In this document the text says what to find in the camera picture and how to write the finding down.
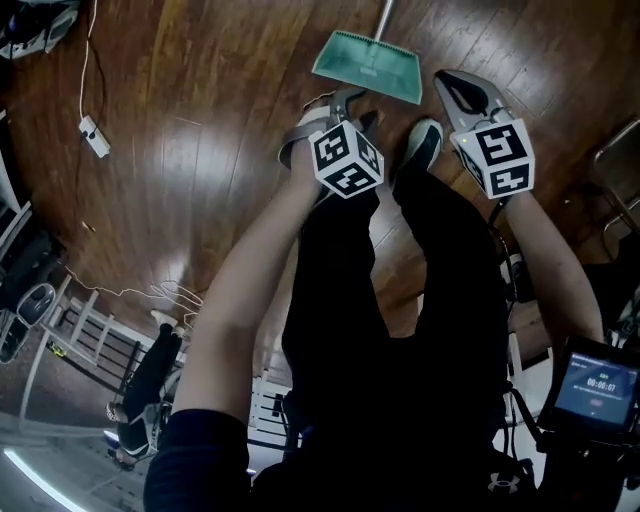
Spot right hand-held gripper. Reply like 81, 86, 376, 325
432, 69, 537, 201

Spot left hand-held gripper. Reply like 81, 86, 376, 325
308, 88, 386, 205

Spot green dustpan with metal handle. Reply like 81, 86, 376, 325
311, 0, 425, 106

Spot person's left forearm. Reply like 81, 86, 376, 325
172, 149, 331, 419

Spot person's right forearm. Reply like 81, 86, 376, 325
492, 192, 609, 351

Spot person's right shoe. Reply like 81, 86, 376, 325
397, 117, 445, 174

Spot person's black trousers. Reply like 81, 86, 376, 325
279, 162, 514, 441

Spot white power strip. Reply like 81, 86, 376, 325
78, 114, 112, 159

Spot black tablet screen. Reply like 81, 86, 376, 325
537, 335, 640, 444

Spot slatted metal rack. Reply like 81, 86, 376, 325
19, 272, 156, 401

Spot grey oval device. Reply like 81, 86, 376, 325
16, 282, 57, 327

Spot person's dark shirt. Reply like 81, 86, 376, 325
144, 407, 556, 512

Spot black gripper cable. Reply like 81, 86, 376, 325
487, 197, 517, 301

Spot metal frame chair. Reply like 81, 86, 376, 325
591, 117, 640, 264

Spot white power cable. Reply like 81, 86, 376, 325
78, 0, 100, 121

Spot thin white cord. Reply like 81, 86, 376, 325
63, 264, 206, 329

